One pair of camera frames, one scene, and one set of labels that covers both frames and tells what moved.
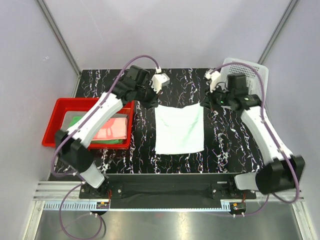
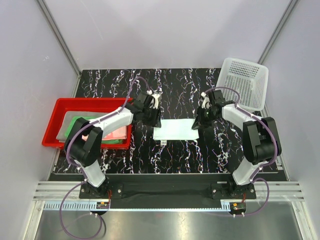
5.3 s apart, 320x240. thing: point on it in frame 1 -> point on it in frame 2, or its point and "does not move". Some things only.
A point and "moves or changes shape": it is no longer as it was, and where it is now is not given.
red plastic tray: [62, 105] does not move
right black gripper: [208, 101] -> [200, 122]
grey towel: [68, 115] does not move
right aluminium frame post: [291, 7] does not move
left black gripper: [153, 101] -> [155, 121]
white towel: [179, 130] moves or changes shape
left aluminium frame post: [63, 43] does not move
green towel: [107, 141] does not move
